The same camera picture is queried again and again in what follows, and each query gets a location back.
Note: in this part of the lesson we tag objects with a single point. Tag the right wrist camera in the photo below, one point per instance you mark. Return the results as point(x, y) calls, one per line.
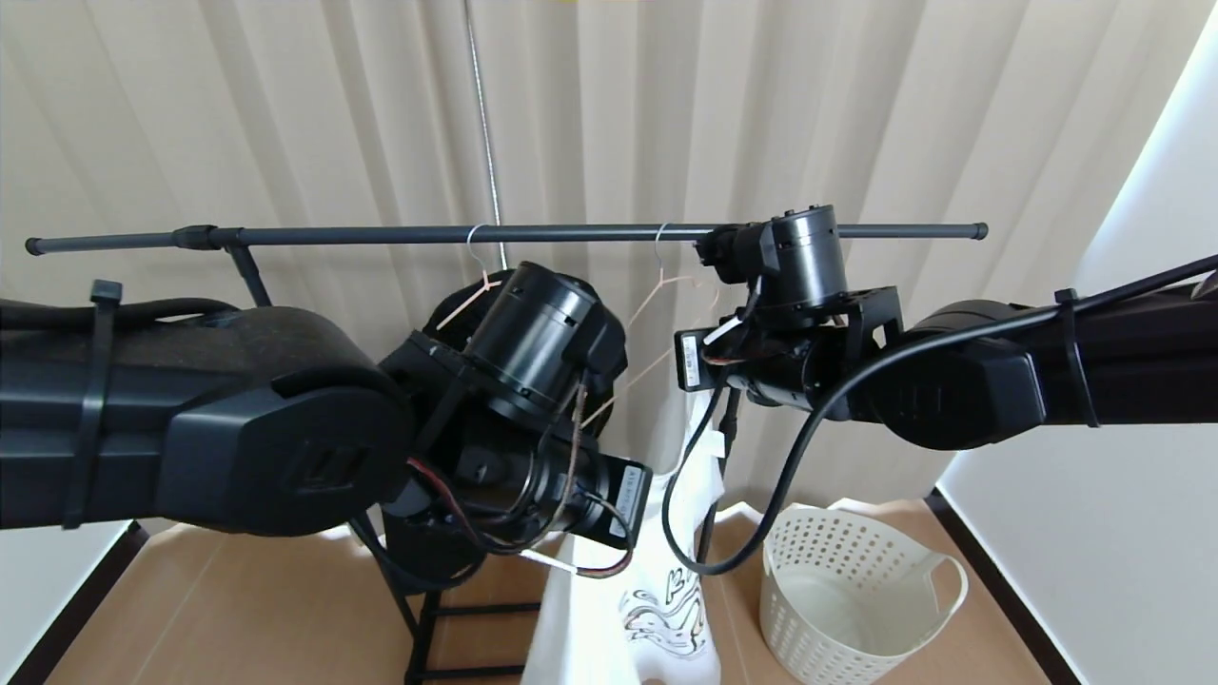
point(728, 255)

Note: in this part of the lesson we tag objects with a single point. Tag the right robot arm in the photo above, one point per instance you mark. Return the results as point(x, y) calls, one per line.
point(1047, 362)

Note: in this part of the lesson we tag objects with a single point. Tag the black shorts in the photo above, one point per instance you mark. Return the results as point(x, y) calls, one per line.
point(428, 561)

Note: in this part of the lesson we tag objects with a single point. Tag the black clothes rack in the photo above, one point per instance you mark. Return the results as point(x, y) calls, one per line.
point(381, 234)

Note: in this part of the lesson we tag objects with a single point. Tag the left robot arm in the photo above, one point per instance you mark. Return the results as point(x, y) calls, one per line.
point(190, 428)

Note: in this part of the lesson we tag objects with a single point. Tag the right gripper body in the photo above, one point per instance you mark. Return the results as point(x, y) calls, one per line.
point(761, 366)

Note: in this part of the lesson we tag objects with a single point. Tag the white garment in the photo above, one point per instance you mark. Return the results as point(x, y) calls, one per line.
point(609, 609)

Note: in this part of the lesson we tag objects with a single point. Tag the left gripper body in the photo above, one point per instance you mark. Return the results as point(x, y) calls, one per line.
point(561, 495)

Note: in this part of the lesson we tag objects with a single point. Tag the beige curtain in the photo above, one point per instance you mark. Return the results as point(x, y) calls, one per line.
point(285, 114)

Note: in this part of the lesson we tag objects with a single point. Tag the silver curtain wand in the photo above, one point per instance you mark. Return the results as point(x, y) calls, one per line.
point(483, 124)

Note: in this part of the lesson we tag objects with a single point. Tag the pink clothes hanger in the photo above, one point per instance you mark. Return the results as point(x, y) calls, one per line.
point(659, 271)
point(466, 300)

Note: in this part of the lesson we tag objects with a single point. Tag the white laundry basket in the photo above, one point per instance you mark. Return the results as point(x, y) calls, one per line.
point(856, 609)

